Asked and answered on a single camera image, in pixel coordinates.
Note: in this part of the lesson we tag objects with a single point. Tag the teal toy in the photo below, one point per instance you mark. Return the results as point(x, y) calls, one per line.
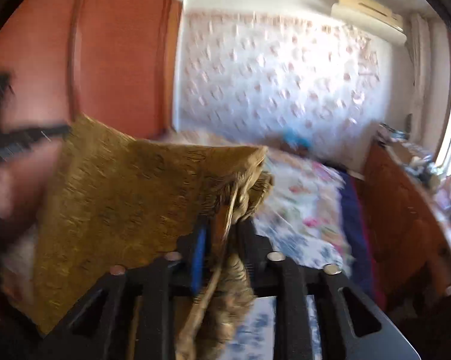
point(296, 138)

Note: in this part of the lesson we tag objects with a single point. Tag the navy blue blanket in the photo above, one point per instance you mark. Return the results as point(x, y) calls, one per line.
point(354, 225)

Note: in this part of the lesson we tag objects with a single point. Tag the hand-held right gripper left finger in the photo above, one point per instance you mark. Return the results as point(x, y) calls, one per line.
point(200, 258)

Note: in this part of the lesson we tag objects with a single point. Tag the pile of small countertop clutter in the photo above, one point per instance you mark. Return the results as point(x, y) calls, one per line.
point(420, 165)

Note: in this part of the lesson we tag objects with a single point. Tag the white window curtain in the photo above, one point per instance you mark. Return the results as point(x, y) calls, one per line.
point(420, 63)

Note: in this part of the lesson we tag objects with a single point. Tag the circle patterned sheer wall curtain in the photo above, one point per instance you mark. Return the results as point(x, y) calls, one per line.
point(278, 82)

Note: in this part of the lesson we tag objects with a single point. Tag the blue white floral cloth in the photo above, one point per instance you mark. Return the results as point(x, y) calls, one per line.
point(257, 330)

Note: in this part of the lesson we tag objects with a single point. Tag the wooden cabinet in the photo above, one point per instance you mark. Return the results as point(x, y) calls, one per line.
point(398, 225)

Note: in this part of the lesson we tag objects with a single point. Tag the white air conditioner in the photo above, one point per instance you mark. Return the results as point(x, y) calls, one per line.
point(371, 17)

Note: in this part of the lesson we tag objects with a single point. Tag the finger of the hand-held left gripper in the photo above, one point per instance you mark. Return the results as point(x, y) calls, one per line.
point(34, 135)

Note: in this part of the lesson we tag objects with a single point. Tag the gold patterned cloth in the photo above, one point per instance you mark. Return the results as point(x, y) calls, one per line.
point(116, 195)

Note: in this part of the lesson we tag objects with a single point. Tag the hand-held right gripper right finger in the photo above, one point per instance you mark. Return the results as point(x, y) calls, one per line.
point(285, 288)

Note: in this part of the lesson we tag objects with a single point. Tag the pink floral bedsheet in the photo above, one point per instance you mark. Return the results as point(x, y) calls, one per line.
point(308, 198)

